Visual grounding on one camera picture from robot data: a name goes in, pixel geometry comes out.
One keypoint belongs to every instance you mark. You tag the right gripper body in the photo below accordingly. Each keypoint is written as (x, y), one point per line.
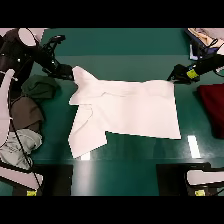
(180, 73)

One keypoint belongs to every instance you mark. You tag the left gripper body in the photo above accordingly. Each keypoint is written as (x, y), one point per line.
(62, 71)

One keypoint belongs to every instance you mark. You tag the white shirt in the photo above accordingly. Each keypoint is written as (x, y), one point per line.
(133, 106)

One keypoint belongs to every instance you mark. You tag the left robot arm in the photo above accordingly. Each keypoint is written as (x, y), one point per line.
(12, 56)

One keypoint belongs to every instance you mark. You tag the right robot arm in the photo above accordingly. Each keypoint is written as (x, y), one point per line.
(210, 64)

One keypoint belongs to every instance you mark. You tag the dark green garment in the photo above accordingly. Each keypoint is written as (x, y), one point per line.
(39, 87)

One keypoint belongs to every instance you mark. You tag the blue box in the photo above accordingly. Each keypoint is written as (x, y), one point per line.
(197, 45)

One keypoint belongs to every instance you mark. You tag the dark red garment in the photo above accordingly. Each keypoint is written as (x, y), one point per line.
(213, 108)

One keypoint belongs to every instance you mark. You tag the brown garment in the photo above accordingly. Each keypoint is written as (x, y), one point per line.
(26, 114)

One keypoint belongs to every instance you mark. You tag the pale grey garment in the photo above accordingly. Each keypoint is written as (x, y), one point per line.
(18, 145)

